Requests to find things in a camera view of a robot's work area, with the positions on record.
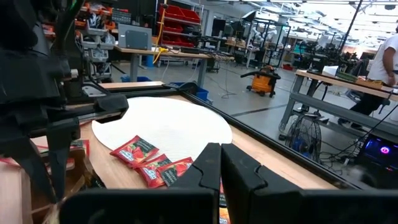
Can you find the person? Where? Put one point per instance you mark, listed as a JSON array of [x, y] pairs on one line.
[[384, 59]]

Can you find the black computer tower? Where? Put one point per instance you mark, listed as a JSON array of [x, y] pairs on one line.
[[379, 158]]

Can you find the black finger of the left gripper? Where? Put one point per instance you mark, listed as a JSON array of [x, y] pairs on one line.
[[60, 149], [21, 152]]

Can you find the blue plastic bin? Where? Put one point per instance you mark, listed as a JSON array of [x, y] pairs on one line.
[[202, 93]]

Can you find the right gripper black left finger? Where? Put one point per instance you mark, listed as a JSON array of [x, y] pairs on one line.
[[205, 168]]

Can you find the black robot workcell frame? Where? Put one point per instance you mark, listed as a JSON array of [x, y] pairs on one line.
[[267, 28]]

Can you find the wooden three-compartment tray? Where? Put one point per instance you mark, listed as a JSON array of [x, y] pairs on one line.
[[82, 169]]

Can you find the grey equipment case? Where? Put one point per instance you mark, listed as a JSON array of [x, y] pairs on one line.
[[135, 37]]

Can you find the red strawberry tea sachet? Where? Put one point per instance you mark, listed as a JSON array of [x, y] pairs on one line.
[[152, 172], [81, 147], [133, 151], [175, 169]]

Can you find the black floor fan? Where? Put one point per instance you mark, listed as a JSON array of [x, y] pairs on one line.
[[306, 137]]

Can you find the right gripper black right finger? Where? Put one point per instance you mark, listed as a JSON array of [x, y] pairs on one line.
[[242, 177]]

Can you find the orange shop vacuum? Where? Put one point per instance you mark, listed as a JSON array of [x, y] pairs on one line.
[[261, 84]]

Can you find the red shelf bins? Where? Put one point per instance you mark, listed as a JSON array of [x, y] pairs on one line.
[[178, 14]]

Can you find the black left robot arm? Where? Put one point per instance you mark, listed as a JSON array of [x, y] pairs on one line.
[[18, 21]]

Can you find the beige vanilla tea sachet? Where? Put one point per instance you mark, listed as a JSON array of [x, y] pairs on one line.
[[53, 214]]

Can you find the wooden workbench grey legs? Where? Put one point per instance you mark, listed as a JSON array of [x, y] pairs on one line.
[[174, 54], [335, 81]]

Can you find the grey parts drawer rack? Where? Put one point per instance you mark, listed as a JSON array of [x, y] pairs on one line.
[[99, 40]]

